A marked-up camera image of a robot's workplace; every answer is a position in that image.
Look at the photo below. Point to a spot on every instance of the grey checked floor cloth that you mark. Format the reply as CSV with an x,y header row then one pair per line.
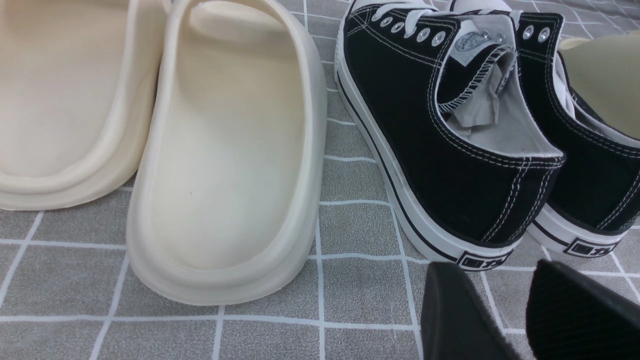
x,y
66,294

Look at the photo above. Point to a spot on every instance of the cream slipper far left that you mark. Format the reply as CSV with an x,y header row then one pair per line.
x,y
78,87

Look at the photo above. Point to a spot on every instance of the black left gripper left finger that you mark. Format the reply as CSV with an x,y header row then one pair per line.
x,y
455,324

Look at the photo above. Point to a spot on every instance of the cream slipper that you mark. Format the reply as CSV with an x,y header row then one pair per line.
x,y
78,87
226,196

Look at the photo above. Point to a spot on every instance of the black canvas sneaker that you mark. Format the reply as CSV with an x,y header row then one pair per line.
x,y
439,99
595,199

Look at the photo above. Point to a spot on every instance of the cream slipper inner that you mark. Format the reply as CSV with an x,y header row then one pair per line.
x,y
226,196

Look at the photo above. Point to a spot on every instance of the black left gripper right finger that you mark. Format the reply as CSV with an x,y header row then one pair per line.
x,y
569,316

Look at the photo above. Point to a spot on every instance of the olive green slipper left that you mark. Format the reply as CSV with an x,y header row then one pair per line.
x,y
605,72

